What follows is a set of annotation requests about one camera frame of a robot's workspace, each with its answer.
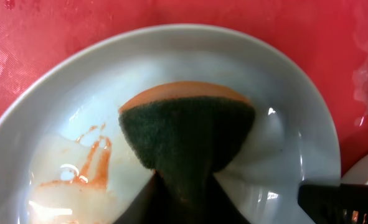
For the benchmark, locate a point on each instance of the red plastic tray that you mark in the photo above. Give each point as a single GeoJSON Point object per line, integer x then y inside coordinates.
{"type": "Point", "coordinates": [328, 39]}

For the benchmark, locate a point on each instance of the green and orange sponge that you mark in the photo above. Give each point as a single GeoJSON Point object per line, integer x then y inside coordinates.
{"type": "Point", "coordinates": [186, 131]}

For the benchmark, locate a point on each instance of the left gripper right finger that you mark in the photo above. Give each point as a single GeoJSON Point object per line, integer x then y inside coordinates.
{"type": "Point", "coordinates": [223, 211]}

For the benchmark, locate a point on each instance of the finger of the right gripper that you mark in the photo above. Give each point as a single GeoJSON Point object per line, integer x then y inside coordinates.
{"type": "Point", "coordinates": [344, 203]}

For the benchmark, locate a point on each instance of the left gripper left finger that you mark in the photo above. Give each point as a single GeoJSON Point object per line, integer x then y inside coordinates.
{"type": "Point", "coordinates": [141, 208]}

